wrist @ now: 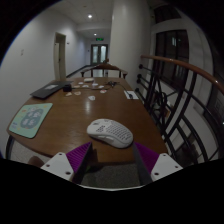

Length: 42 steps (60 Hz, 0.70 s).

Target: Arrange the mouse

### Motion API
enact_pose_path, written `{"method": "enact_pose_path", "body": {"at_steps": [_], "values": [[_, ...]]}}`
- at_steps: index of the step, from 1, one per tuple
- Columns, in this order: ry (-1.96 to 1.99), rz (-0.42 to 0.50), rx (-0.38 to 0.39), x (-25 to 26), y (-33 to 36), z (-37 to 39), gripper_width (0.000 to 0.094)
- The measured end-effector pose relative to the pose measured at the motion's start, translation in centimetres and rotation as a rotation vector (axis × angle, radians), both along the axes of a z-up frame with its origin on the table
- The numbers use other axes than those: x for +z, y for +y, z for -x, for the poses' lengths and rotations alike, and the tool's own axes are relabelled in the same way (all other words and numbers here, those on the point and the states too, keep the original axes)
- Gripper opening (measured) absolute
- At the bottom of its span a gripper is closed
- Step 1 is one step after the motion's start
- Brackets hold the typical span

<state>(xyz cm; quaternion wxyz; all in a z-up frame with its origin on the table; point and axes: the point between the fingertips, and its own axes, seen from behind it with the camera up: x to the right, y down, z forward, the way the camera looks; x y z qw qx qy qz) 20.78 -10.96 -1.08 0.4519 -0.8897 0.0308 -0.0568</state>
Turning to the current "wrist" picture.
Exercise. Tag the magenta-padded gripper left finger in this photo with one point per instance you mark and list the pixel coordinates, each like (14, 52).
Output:
(63, 163)

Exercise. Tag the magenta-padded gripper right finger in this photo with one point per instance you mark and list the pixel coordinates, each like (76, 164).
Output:
(163, 166)

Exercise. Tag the white perforated computer mouse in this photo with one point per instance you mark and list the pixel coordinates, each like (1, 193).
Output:
(111, 132)

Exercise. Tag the pale green printed mouse pad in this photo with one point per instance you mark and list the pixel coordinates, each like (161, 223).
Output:
(30, 119)

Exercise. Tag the small white packet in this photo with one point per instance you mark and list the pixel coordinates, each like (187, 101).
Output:
(77, 93)
(68, 94)
(103, 91)
(91, 97)

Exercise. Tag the dark closed laptop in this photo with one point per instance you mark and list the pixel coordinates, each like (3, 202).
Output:
(49, 89)

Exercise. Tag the small black block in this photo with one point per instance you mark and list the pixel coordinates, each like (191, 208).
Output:
(67, 88)

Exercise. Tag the white paper sheet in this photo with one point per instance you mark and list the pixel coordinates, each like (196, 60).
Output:
(130, 94)

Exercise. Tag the small white box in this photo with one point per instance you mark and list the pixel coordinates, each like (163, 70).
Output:
(88, 80)

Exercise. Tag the black railing with wooden handrail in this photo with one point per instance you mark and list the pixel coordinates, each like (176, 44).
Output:
(186, 65)

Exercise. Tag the wooden armchair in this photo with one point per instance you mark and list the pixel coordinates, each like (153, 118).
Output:
(106, 67)

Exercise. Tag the white side door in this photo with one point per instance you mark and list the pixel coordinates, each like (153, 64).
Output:
(60, 56)

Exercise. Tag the dark framed window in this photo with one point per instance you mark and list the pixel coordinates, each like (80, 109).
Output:
(171, 56)

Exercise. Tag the glass double door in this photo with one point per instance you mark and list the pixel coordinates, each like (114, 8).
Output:
(99, 54)

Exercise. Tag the green exit sign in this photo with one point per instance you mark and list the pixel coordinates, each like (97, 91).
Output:
(99, 39)

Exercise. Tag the round ceiling light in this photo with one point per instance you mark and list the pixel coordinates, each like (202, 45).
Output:
(94, 34)
(89, 16)

